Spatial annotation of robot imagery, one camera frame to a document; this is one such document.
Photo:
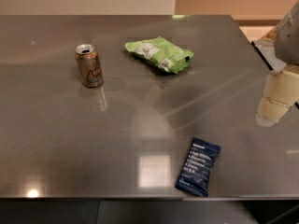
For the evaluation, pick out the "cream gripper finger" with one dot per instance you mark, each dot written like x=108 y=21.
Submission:
x=281 y=92

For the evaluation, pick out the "green rice chip bag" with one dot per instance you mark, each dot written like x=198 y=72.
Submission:
x=161 y=54

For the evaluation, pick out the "blue rxbar blueberry bar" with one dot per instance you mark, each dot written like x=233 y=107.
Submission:
x=195 y=173

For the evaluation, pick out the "orange soda can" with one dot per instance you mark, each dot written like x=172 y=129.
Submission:
x=89 y=65

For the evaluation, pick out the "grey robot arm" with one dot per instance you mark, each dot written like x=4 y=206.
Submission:
x=285 y=38

